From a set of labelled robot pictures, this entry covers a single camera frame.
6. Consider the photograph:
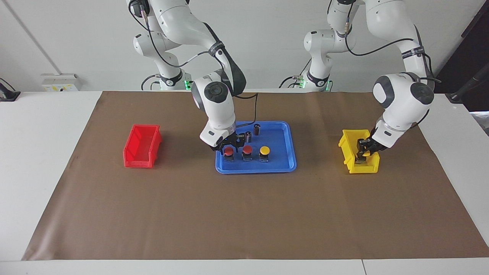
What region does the red plastic bin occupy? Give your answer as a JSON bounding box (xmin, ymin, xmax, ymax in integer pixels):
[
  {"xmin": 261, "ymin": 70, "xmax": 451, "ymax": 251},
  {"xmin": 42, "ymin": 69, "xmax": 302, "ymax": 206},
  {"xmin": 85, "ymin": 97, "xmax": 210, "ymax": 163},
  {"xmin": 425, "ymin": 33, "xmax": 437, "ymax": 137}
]
[{"xmin": 123, "ymin": 125, "xmax": 162, "ymax": 169}]

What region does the brown paper mat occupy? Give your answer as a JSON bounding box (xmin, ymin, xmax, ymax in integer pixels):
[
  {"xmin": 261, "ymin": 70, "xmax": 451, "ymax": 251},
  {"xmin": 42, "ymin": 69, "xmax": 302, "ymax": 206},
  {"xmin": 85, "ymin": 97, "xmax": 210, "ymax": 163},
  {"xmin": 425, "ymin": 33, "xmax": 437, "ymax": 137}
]
[{"xmin": 22, "ymin": 92, "xmax": 489, "ymax": 261}]

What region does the yellow plastic bin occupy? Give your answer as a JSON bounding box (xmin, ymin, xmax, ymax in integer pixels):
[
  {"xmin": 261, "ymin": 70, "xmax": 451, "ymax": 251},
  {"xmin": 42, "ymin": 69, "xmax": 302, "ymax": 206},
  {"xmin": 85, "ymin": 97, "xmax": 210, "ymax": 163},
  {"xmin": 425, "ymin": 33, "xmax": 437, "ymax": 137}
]
[{"xmin": 338, "ymin": 129, "xmax": 381, "ymax": 175}]

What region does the dark side panel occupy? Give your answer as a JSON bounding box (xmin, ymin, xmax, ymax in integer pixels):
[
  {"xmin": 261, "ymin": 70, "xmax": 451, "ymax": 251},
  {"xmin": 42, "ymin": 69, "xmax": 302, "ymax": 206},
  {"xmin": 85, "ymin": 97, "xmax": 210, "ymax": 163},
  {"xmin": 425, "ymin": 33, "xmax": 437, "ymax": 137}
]
[{"xmin": 432, "ymin": 0, "xmax": 489, "ymax": 112}]

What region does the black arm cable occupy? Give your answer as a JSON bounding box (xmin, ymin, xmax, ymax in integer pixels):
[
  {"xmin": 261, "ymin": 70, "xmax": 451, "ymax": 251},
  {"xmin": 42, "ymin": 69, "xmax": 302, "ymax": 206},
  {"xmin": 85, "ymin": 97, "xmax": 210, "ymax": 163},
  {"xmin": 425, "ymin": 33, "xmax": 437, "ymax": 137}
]
[
  {"xmin": 343, "ymin": 0, "xmax": 442, "ymax": 84},
  {"xmin": 128, "ymin": 0, "xmax": 260, "ymax": 123}
]

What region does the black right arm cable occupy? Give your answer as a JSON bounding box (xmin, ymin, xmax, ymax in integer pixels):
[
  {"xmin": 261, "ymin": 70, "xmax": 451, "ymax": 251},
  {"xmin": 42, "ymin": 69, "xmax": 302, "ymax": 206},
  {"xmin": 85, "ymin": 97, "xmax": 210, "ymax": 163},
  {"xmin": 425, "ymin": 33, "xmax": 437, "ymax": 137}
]
[{"xmin": 128, "ymin": 0, "xmax": 260, "ymax": 123}]

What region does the white wall socket box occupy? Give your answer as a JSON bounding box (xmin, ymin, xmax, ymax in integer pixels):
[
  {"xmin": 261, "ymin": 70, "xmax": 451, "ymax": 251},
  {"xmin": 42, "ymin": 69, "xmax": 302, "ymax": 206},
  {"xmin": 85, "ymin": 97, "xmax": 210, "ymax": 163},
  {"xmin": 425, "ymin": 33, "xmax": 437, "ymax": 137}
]
[{"xmin": 41, "ymin": 73, "xmax": 82, "ymax": 92}]

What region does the black desk device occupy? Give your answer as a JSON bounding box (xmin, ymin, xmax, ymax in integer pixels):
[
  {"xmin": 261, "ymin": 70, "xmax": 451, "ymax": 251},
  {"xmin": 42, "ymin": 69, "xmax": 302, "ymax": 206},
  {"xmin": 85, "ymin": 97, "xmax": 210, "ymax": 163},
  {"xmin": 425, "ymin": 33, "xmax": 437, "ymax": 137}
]
[{"xmin": 0, "ymin": 78, "xmax": 21, "ymax": 102}]

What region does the blue plastic tray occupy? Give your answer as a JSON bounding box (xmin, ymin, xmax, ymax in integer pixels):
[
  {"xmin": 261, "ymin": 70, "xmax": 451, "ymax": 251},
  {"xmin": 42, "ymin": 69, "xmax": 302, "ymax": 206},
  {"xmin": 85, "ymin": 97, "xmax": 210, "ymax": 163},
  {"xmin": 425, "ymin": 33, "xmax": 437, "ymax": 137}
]
[{"xmin": 215, "ymin": 121, "xmax": 297, "ymax": 175}]

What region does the black base cable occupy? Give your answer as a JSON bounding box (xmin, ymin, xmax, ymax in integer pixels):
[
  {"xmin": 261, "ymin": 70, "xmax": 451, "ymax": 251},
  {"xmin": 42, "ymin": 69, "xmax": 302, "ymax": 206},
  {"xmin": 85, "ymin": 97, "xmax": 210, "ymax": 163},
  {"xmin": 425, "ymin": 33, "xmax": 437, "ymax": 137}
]
[
  {"xmin": 280, "ymin": 61, "xmax": 311, "ymax": 89},
  {"xmin": 141, "ymin": 74, "xmax": 162, "ymax": 91}
]

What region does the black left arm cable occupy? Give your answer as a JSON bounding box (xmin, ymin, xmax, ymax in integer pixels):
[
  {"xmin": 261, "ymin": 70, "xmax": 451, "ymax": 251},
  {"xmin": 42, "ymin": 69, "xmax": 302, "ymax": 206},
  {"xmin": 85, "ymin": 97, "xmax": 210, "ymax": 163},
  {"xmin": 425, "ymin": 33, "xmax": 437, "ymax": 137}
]
[{"xmin": 343, "ymin": 0, "xmax": 442, "ymax": 84}]

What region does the black stand pole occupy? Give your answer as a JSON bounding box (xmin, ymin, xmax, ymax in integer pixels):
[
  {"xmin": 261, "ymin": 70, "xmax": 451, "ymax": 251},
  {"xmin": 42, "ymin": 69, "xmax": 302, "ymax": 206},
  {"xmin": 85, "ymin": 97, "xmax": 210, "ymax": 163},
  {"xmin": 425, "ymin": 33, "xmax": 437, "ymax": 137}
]
[{"xmin": 445, "ymin": 64, "xmax": 489, "ymax": 104}]

